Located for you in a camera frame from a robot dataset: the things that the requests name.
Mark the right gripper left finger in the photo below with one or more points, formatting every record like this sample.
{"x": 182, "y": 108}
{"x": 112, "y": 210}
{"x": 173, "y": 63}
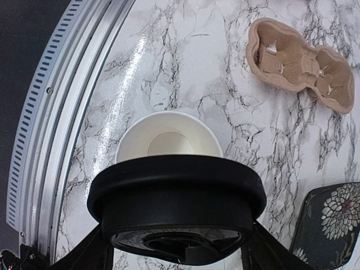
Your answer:
{"x": 93, "y": 252}

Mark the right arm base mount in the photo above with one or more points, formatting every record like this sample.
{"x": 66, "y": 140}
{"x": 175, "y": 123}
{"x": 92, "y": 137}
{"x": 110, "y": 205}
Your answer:
{"x": 29, "y": 259}

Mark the black plastic cup lid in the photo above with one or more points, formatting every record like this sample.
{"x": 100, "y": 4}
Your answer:
{"x": 188, "y": 209}

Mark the brown cardboard cup carrier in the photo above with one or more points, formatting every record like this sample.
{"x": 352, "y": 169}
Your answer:
{"x": 279, "y": 55}

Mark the black floral square plate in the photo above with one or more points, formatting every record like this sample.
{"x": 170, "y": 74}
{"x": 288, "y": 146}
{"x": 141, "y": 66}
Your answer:
{"x": 327, "y": 229}

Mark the aluminium front rail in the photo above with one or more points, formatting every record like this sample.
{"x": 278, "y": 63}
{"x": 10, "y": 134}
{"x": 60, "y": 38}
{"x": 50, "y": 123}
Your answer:
{"x": 51, "y": 118}

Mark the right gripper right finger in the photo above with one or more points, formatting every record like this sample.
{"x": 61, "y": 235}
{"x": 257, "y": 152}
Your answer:
{"x": 263, "y": 251}

